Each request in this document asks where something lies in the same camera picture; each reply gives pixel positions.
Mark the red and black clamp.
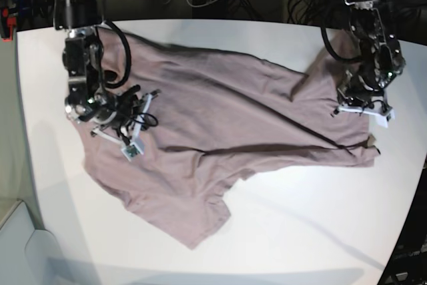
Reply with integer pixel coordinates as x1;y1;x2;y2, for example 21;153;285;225
1;7;17;42

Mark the white bin corner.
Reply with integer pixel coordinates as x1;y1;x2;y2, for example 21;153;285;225
1;202;63;284

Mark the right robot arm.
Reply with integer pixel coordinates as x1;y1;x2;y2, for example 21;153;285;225
53;0;158;144

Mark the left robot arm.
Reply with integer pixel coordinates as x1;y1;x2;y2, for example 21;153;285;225
321;0;406;117

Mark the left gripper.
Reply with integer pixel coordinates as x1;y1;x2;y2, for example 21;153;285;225
337;77;387;106

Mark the pink t-shirt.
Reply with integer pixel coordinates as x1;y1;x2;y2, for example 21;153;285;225
75;36;380;249

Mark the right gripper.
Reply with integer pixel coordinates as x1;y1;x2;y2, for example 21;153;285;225
92;85;159;138

